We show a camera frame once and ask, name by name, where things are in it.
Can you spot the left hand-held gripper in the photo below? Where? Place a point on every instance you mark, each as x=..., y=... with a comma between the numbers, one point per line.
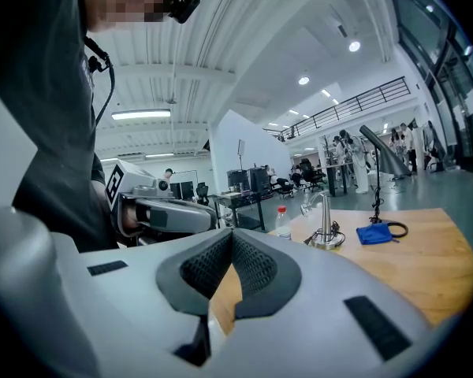
x=181, y=217

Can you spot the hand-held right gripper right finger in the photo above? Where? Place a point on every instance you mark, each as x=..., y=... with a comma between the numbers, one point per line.
x=280, y=284

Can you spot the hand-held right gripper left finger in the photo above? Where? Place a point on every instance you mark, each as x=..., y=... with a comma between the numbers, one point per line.
x=171, y=284

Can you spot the person's left hand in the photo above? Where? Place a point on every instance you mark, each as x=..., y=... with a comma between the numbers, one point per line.
x=131, y=218

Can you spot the clear water bottle red cap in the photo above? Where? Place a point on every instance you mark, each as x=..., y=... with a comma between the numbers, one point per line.
x=283, y=223

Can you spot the black desk with computers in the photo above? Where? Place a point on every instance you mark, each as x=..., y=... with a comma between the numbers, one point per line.
x=244, y=195

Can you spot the silver cone desk lamp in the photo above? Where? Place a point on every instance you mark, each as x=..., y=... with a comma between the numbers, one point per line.
x=325, y=227

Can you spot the light panel on stand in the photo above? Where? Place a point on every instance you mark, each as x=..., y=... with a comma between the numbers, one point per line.
x=241, y=148

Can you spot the blue cloth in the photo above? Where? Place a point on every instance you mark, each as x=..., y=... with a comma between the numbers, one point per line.
x=373, y=234

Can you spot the long ceiling light fixture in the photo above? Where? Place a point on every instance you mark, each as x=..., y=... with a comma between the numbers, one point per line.
x=141, y=114

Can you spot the black office chair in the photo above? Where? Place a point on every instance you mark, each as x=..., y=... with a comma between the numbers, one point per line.
x=312, y=173

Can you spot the round ceiling sensor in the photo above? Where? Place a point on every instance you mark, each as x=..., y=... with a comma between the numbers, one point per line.
x=171, y=101

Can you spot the black standing desk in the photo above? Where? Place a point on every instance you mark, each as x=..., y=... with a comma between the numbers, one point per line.
x=337, y=177

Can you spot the slim black tripod stand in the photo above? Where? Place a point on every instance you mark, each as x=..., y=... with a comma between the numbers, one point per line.
x=377, y=195

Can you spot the round ceiling light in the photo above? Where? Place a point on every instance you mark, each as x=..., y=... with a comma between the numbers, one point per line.
x=354, y=46
x=304, y=80

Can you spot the person's dark t-shirt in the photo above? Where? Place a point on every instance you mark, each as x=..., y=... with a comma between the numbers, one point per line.
x=43, y=93

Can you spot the black balcony railing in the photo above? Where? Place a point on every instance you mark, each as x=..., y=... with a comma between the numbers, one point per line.
x=351, y=108

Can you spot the person's head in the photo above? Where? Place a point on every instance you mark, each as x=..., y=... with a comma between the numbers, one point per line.
x=122, y=6

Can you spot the black framed glass doors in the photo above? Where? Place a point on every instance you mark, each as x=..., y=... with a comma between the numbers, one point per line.
x=445, y=85

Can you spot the black head camera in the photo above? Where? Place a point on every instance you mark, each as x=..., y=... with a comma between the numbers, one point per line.
x=184, y=8

